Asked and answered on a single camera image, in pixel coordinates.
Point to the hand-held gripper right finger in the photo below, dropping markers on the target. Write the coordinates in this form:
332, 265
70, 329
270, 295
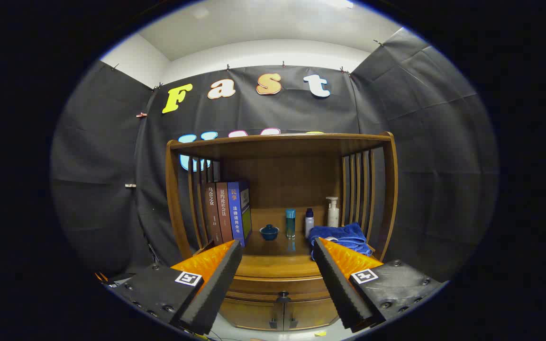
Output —
339, 289

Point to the wooden cabinet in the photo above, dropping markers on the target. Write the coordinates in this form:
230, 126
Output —
282, 180

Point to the dark brown book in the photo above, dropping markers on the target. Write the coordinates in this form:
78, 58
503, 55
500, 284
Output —
212, 213

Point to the blue book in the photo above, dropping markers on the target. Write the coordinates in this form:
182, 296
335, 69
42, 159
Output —
236, 213

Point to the black drawer knob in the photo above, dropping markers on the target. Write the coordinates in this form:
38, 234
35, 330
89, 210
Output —
283, 298

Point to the blue folded towel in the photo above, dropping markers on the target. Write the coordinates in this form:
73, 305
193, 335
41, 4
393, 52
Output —
349, 234

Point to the teal glass bottle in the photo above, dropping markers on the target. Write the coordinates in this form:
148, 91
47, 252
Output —
291, 222

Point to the white pump bottle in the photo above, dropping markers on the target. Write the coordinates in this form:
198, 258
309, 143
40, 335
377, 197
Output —
333, 215

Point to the blue lidded teacup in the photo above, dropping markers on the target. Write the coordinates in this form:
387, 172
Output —
269, 233

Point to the white bottle with blue cap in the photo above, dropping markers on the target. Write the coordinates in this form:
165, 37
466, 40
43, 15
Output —
309, 225

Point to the reddish brown book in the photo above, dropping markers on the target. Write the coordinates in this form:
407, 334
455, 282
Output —
224, 210

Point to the wooden drawer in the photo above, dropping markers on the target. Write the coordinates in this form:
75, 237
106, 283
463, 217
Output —
277, 285

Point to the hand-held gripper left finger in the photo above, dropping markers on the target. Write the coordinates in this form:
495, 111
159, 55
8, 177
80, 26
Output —
216, 289

